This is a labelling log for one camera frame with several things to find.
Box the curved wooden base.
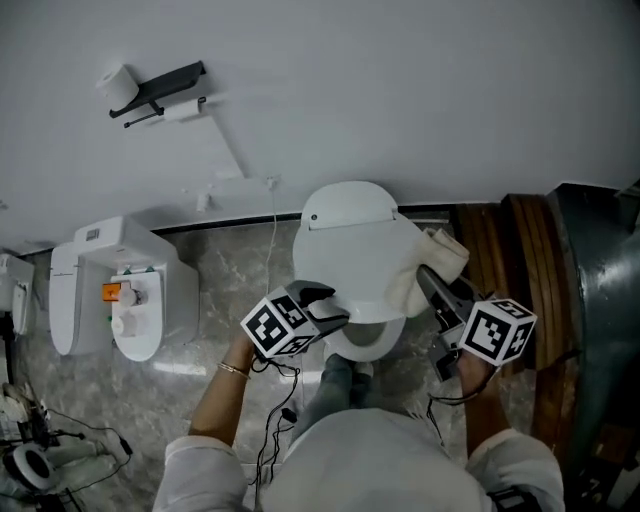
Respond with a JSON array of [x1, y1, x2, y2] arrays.
[[529, 349, 586, 451]]

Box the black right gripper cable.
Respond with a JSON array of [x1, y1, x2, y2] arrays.
[[427, 372, 496, 446]]

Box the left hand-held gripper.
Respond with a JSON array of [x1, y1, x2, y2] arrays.
[[240, 280, 352, 358]]

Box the person's left forearm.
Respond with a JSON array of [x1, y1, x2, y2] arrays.
[[188, 329, 261, 449]]

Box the person's legs in jeans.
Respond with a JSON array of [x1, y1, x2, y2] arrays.
[[294, 352, 381, 441]]

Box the black floor cable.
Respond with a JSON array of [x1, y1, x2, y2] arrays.
[[47, 409, 134, 481]]

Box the person's white shirt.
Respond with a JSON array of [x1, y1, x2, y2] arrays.
[[152, 407, 566, 512]]

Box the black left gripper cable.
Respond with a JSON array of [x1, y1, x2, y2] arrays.
[[249, 355, 302, 501]]

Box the person's right forearm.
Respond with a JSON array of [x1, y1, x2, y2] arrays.
[[455, 349, 511, 461]]

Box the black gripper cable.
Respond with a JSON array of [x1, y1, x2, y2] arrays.
[[427, 372, 496, 446], [249, 355, 302, 501]]

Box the white ring device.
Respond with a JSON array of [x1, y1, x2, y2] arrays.
[[2, 442, 56, 494]]

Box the hanging toilet paper roll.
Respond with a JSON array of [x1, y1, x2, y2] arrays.
[[162, 97, 246, 180]]

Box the dark green metal tank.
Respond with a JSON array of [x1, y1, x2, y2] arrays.
[[547, 182, 640, 481]]

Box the white square tank toilet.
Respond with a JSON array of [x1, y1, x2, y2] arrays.
[[74, 214, 200, 362]]

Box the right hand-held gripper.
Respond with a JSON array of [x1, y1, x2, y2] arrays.
[[418, 267, 539, 384]]

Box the black wall shelf paper holder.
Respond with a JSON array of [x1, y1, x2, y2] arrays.
[[108, 60, 207, 129]]

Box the white power cable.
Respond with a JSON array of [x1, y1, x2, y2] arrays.
[[264, 185, 282, 291]]

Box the white cleaning cloth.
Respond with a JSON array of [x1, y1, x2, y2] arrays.
[[387, 227, 471, 319]]

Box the curved wooden planks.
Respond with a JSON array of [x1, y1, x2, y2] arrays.
[[452, 193, 571, 371]]

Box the white smart toilet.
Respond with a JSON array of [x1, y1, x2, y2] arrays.
[[301, 180, 407, 362]]

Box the gold bracelet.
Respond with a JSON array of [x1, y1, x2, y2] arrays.
[[216, 360, 251, 380]]

